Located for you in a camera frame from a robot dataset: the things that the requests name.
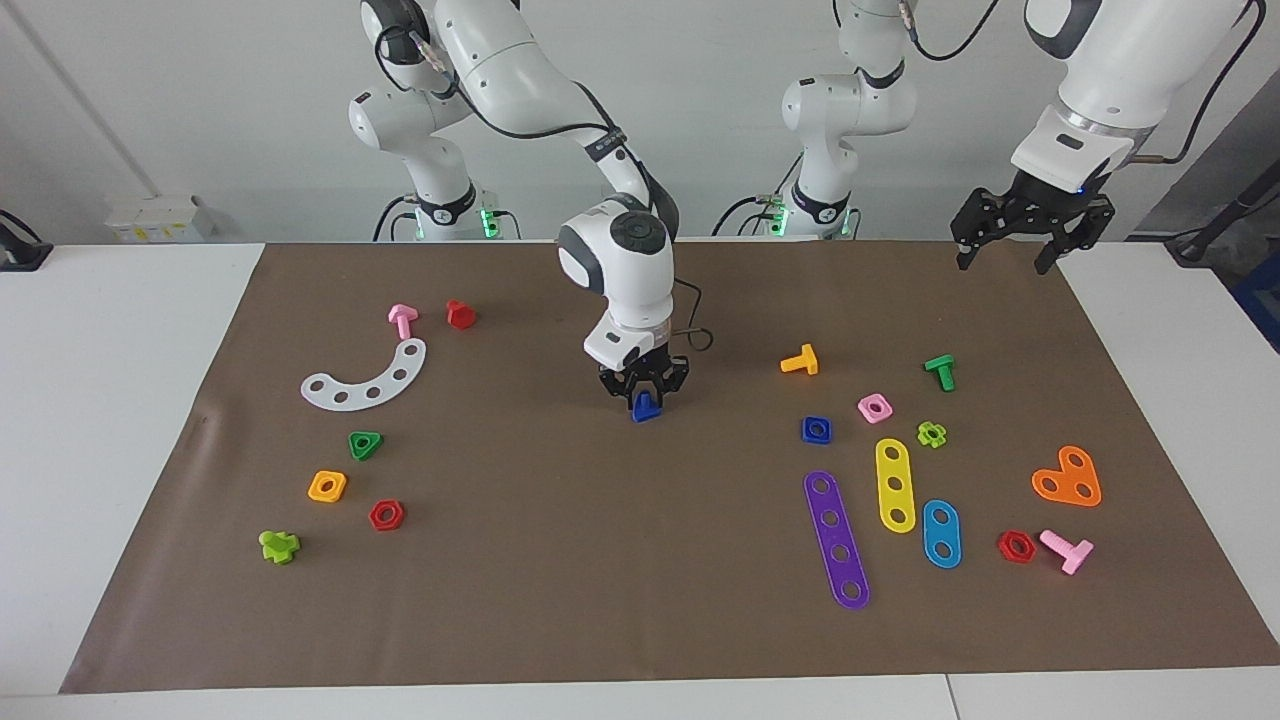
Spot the orange heart-shaped toy plate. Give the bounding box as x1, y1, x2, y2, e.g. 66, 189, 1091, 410
1031, 445, 1103, 508

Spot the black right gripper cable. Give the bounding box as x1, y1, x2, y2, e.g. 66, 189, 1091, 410
372, 20, 715, 353

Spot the black pole stand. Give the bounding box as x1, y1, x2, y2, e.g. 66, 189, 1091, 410
1165, 160, 1280, 266

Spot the grey partition panel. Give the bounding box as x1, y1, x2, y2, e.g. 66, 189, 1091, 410
1128, 95, 1280, 243

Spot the purple four-hole toy strip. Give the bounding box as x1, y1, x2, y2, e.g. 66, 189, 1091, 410
803, 470, 872, 611

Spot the yellow three-hole toy strip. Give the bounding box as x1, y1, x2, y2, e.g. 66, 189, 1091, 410
874, 437, 918, 535

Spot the white curved five-hole strip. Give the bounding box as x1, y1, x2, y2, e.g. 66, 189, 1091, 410
300, 338, 428, 412

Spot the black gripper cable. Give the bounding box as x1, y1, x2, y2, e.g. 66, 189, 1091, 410
372, 20, 715, 353
900, 0, 1261, 166

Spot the brown table mat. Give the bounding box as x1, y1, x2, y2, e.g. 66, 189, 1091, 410
58, 238, 1280, 696

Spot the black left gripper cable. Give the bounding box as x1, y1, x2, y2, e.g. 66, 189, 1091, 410
900, 0, 1261, 166

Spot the blue two-hole toy strip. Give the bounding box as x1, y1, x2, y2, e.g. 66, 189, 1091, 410
921, 498, 963, 570

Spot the black clamp mount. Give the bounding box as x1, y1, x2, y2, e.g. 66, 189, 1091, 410
0, 208, 53, 273

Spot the white electrical box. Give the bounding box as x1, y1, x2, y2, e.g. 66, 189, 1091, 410
105, 195, 216, 244

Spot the black base cable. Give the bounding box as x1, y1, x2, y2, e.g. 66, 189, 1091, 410
373, 193, 416, 242
712, 195, 791, 238

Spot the black right base cable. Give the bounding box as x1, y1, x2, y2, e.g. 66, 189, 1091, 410
373, 193, 416, 242

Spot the blue crate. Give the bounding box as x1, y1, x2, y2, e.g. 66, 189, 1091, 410
1232, 250, 1280, 353

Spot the black left base cable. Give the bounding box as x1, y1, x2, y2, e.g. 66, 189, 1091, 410
712, 195, 791, 238

